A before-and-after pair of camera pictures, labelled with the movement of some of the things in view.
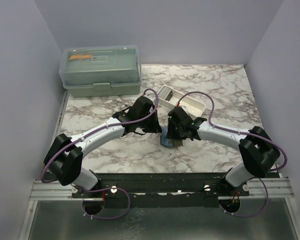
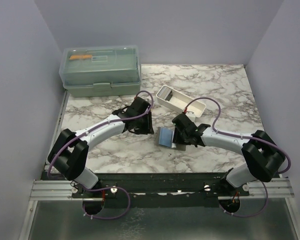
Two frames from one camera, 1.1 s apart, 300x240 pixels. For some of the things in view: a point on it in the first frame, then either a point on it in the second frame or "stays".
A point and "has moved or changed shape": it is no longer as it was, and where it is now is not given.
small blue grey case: [172, 143] has moved or changed shape
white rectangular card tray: [171, 97] stays
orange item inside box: [81, 57] stays
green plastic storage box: [100, 70] stays
